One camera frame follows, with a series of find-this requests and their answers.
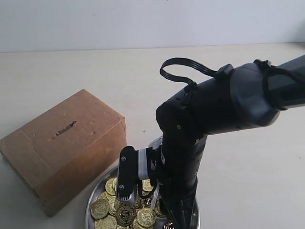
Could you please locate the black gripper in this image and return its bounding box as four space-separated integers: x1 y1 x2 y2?
157 152 201 229

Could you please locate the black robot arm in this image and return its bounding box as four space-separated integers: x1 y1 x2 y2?
156 56 305 229

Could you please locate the brown cardboard slotted box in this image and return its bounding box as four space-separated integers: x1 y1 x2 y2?
0 90 127 217

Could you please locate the gold coin lower middle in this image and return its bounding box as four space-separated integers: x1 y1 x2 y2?
137 208 156 228

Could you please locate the gold coin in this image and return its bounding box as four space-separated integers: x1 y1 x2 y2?
137 208 156 228
115 204 136 227

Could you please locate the gold coin bottom centre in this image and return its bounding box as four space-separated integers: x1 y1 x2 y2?
115 204 136 227

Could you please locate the gold coin left edge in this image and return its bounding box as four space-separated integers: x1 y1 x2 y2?
91 199 110 219

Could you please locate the round steel plate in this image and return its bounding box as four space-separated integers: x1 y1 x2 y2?
85 166 201 229

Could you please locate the black ribbon cable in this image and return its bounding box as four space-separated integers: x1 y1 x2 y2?
160 57 234 89

